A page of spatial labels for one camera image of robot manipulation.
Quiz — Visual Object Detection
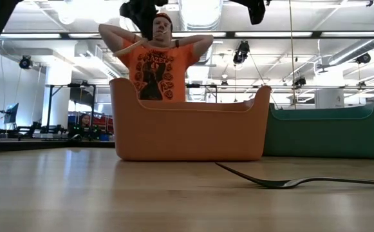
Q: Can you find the orange plastic bin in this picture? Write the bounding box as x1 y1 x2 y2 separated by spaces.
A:
109 78 273 162

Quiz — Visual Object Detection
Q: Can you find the dark baseball cap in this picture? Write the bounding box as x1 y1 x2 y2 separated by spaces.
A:
154 12 174 25

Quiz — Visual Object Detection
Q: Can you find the person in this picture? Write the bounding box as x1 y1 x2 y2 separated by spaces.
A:
98 12 214 102
77 113 93 136

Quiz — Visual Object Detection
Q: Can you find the silver fork orange handle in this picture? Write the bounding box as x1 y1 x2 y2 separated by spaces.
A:
112 39 145 58

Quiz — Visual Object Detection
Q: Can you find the black ceiling spotlight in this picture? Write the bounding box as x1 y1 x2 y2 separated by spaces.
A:
355 52 372 64
19 55 33 70
232 41 251 65
293 75 307 88

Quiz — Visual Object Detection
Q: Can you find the black metal fork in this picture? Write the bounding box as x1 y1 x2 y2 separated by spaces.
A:
214 162 374 190

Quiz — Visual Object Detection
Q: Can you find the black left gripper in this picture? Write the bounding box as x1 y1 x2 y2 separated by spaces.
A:
119 0 169 41

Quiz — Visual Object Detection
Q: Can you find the green plastic bin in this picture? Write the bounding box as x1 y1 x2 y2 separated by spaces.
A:
263 93 374 159

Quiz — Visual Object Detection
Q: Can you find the dark computer monitor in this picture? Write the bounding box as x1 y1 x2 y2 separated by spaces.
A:
3 102 19 125

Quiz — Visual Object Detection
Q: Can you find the long ceiling light panel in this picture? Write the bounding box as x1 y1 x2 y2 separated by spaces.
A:
321 31 374 38
3 32 62 39
234 31 313 38

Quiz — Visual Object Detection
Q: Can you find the thin hanging cable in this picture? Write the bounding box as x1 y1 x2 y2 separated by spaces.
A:
288 0 296 110

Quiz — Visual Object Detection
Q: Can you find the silver ceiling ventilation duct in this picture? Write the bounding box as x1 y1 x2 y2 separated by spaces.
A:
327 38 374 67
177 0 223 65

